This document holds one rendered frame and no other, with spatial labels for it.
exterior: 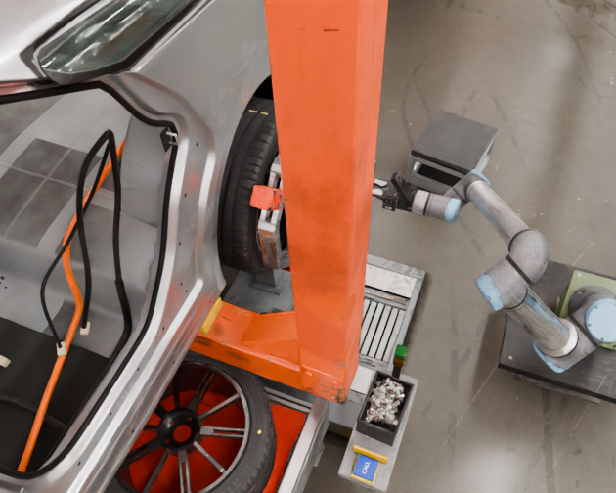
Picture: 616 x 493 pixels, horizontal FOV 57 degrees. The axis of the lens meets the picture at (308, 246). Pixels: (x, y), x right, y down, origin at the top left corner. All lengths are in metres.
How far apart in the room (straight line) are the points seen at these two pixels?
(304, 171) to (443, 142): 2.11
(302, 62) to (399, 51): 3.49
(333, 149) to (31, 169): 1.43
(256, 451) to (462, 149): 1.92
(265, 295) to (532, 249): 1.29
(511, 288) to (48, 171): 1.62
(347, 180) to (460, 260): 2.04
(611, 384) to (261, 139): 1.67
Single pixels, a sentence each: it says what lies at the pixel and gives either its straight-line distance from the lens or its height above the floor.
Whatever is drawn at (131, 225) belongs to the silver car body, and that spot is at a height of 1.03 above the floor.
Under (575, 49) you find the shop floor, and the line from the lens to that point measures 4.76.
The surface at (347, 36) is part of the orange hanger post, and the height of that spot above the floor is 1.96.
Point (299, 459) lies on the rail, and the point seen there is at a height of 0.39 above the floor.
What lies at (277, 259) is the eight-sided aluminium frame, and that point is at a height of 0.81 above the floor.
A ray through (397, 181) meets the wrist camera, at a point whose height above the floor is 0.91.
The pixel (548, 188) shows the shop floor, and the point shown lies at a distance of 3.60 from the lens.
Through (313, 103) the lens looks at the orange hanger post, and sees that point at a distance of 1.03.
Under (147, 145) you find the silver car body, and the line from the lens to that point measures 1.89.
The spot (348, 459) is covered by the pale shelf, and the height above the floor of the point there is 0.45.
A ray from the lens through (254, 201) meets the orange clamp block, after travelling 1.85.
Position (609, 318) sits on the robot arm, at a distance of 2.34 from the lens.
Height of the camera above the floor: 2.46
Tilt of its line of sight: 52 degrees down
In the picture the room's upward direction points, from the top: 3 degrees counter-clockwise
